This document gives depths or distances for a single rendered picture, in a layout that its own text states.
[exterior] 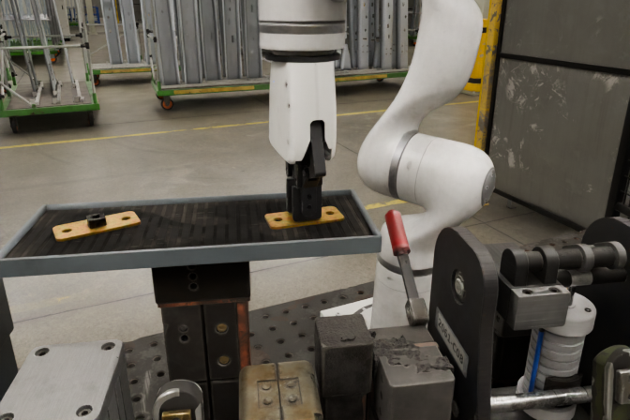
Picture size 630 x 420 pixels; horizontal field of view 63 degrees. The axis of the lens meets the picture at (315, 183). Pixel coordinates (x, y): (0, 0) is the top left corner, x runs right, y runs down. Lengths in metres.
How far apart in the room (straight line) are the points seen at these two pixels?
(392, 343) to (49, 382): 0.30
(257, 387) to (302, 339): 0.69
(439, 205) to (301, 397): 0.46
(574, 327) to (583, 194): 2.69
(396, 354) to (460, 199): 0.37
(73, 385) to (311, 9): 0.37
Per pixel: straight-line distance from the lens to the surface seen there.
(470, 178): 0.82
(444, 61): 0.84
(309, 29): 0.48
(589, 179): 3.20
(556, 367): 0.60
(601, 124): 3.10
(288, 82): 0.49
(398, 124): 0.87
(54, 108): 6.33
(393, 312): 0.98
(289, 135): 0.49
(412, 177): 0.84
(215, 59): 7.50
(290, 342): 1.15
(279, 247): 0.51
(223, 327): 0.60
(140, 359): 1.16
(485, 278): 0.45
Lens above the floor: 1.39
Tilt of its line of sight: 20 degrees down
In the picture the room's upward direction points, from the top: straight up
